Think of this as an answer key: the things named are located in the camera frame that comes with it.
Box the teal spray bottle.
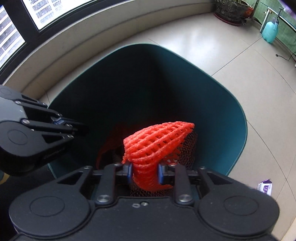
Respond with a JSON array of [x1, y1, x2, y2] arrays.
[[262, 7, 283, 44]]

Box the red plastic bag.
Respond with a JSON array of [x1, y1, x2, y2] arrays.
[[96, 123, 130, 170]]

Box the red foam fruit net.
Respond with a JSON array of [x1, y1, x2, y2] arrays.
[[122, 121, 195, 192]]

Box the red mesh net bag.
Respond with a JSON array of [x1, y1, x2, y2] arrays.
[[130, 131, 197, 197]]

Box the black power cable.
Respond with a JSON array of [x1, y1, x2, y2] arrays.
[[275, 49, 296, 63]]

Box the purple white snack bag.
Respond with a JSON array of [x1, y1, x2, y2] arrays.
[[257, 179, 273, 196]]

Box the dark teal trash bin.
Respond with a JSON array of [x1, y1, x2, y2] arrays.
[[50, 44, 247, 178]]

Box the dark potted plant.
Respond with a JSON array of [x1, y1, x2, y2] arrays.
[[214, 0, 249, 26]]

